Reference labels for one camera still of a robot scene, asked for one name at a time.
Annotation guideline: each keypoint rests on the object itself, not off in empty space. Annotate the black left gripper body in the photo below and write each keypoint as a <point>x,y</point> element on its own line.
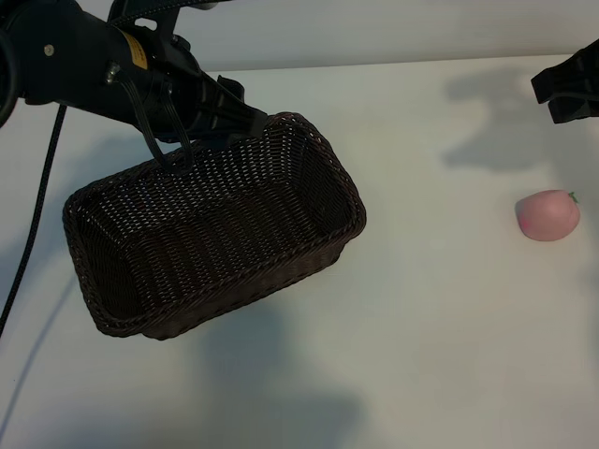
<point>187,103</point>

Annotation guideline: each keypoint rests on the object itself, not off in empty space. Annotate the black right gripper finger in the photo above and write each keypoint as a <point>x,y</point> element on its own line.
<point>575,110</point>
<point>575,77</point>

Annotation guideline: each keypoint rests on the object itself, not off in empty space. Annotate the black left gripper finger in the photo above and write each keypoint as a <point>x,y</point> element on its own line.
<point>241,117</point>
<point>231,88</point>

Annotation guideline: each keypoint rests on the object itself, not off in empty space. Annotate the pink peach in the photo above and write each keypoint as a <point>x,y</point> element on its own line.
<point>547,215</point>

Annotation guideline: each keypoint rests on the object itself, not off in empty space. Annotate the dark brown wicker basket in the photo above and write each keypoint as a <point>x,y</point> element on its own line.
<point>210,243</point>

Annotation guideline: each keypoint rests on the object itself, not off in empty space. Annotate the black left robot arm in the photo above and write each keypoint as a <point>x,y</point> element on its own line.
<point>70,47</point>

